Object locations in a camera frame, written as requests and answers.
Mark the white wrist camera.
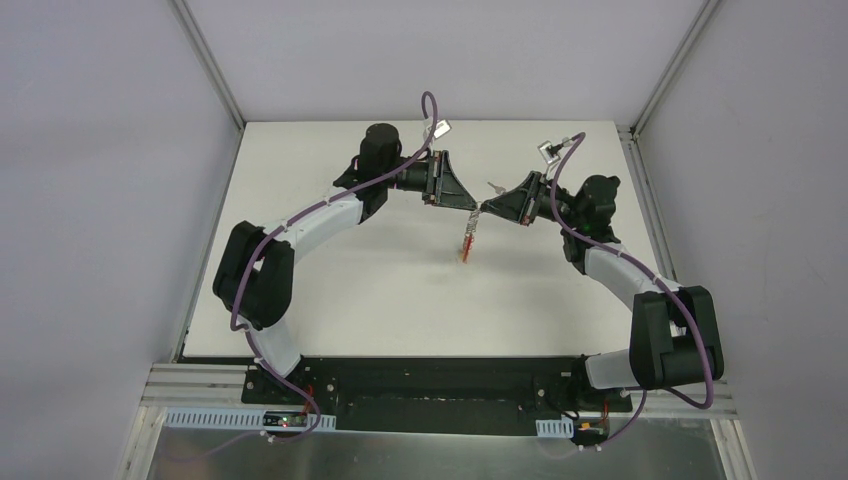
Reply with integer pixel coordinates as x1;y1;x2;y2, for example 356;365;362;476
537;138;572;166
423;119;451;142

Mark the grey red keyring holder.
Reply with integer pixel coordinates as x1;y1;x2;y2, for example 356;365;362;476
459;205;481;263

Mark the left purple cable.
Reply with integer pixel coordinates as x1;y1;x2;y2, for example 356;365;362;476
229;90;440;445

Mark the purple cable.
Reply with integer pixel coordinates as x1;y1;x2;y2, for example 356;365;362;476
548;132;717;410
229;90;440;445

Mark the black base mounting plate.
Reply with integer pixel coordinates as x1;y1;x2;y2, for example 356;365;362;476
241;356;633;436

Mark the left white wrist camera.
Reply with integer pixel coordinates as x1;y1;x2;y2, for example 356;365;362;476
423;119;451;142

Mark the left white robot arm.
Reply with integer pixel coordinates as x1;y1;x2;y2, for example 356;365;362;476
212;120;476;405

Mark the blue tag key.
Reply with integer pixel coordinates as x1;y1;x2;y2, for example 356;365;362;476
487;182;507;195

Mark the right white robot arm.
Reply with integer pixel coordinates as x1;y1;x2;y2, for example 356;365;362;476
481;172;724;410

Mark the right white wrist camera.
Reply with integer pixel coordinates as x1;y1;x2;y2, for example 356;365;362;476
537;138;572;166

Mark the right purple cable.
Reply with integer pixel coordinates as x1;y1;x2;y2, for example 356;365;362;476
548;132;717;410

